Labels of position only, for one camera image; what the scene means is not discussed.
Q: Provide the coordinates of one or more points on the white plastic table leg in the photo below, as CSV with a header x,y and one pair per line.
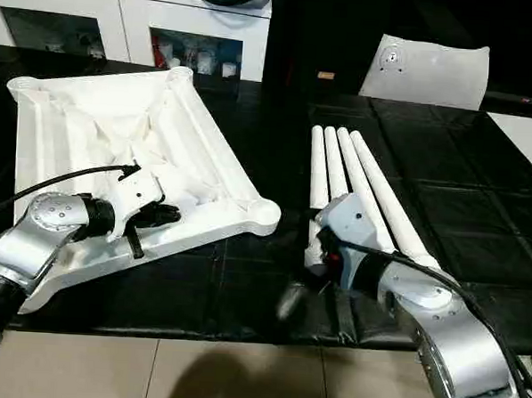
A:
x,y
318,175
391,201
360,186
335,167

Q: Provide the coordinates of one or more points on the white plastic table top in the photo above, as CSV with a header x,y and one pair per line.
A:
x,y
91,127

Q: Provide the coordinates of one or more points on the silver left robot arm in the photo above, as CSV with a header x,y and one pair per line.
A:
x,y
32,240

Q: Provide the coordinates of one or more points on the black work mat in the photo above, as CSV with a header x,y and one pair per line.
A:
x,y
251,145

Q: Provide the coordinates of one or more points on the small brown block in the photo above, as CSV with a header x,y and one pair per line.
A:
x,y
326,76

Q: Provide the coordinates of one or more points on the white plastic bag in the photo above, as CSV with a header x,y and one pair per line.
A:
x,y
424,74

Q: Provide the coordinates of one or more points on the white cabinet with glass doors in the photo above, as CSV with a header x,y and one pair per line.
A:
x,y
97,16

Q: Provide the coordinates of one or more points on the flat white board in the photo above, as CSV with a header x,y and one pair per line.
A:
x,y
527,146

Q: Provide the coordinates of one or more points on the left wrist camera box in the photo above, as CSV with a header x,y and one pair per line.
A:
x,y
137,188

